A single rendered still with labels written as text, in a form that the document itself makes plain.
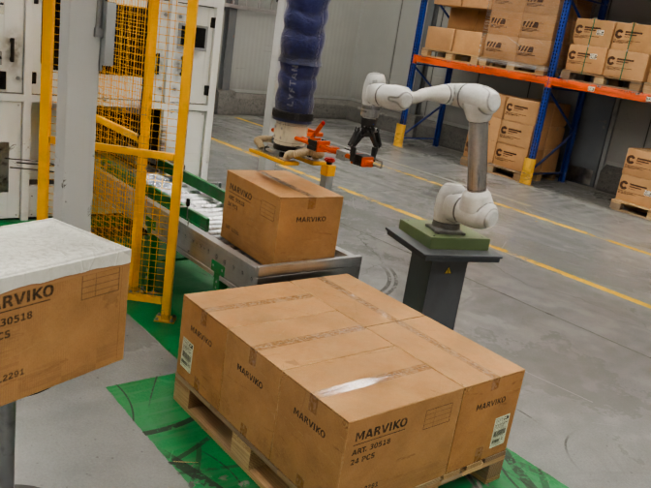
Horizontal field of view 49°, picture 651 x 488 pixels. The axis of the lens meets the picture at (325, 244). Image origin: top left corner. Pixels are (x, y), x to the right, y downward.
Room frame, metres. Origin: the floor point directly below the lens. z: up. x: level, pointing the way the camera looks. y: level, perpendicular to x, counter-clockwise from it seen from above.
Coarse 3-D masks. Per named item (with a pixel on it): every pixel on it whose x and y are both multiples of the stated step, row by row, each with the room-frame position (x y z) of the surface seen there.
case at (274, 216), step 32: (256, 192) 3.74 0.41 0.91; (288, 192) 3.68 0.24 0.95; (320, 192) 3.80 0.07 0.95; (224, 224) 3.99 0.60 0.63; (256, 224) 3.71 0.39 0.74; (288, 224) 3.57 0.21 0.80; (320, 224) 3.70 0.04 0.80; (256, 256) 3.67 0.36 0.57; (288, 256) 3.59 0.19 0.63; (320, 256) 3.72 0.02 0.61
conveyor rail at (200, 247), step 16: (96, 176) 5.03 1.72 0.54; (128, 192) 4.60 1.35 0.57; (128, 208) 4.59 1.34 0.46; (144, 208) 4.41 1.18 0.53; (160, 224) 4.23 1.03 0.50; (192, 224) 4.02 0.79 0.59; (192, 240) 3.92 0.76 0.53; (208, 240) 3.78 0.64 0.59; (192, 256) 3.91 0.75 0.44; (208, 256) 3.77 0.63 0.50; (224, 256) 3.65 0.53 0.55; (240, 256) 3.57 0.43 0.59; (208, 272) 3.75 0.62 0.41; (240, 272) 3.52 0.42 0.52
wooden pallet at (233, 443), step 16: (176, 384) 3.03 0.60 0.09; (176, 400) 3.02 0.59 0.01; (192, 400) 2.96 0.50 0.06; (192, 416) 2.91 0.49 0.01; (208, 416) 2.90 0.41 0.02; (208, 432) 2.79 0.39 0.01; (224, 432) 2.80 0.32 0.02; (224, 448) 2.69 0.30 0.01; (240, 448) 2.60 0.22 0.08; (256, 448) 2.52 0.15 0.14; (240, 464) 2.59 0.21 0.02; (256, 464) 2.57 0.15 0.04; (272, 464) 2.43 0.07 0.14; (480, 464) 2.69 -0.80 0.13; (496, 464) 2.76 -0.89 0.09; (256, 480) 2.49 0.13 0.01; (272, 480) 2.50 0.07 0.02; (288, 480) 2.35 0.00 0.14; (432, 480) 2.49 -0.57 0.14; (448, 480) 2.55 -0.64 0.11; (480, 480) 2.75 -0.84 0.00
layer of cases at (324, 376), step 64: (192, 320) 2.97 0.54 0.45; (256, 320) 2.87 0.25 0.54; (320, 320) 2.98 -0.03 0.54; (384, 320) 3.10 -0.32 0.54; (192, 384) 2.93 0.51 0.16; (256, 384) 2.56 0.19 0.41; (320, 384) 2.38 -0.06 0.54; (384, 384) 2.46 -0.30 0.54; (448, 384) 2.54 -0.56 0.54; (512, 384) 2.75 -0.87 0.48; (320, 448) 2.24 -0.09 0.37; (384, 448) 2.28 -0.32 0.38; (448, 448) 2.52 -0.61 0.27
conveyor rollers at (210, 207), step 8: (152, 176) 5.27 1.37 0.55; (160, 176) 5.31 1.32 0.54; (168, 176) 5.35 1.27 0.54; (152, 184) 5.07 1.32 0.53; (160, 184) 5.11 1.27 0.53; (168, 184) 5.08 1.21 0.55; (184, 184) 5.16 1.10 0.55; (168, 192) 4.87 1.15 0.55; (184, 192) 4.95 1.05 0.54; (192, 192) 4.99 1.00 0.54; (200, 192) 5.03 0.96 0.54; (184, 200) 4.74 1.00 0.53; (192, 200) 4.78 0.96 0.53; (200, 200) 4.75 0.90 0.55; (208, 200) 4.79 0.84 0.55; (216, 200) 4.82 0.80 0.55; (200, 208) 4.55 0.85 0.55; (208, 208) 4.58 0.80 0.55; (216, 208) 4.62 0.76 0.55; (208, 216) 4.46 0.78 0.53; (216, 216) 4.42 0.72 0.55; (216, 224) 4.30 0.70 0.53; (208, 232) 4.06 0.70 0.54; (216, 232) 4.10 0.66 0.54; (224, 240) 3.94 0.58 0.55; (232, 248) 3.86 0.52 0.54; (248, 256) 3.73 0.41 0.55
